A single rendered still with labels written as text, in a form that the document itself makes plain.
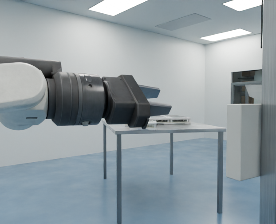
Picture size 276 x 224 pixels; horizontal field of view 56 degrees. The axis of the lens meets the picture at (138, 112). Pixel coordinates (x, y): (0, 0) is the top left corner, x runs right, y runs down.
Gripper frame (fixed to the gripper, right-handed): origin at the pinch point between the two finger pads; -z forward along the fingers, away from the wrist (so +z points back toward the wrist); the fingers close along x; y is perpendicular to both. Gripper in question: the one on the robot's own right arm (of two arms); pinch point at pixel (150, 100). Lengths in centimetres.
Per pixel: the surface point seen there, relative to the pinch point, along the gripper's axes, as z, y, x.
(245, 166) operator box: -48, 28, 1
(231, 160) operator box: -45, 28, 4
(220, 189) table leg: -165, 156, 63
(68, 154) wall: -87, 381, 317
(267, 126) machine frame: -56, 16, 7
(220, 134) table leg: -164, 113, 97
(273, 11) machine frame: -56, -16, 31
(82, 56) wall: -118, 226, 447
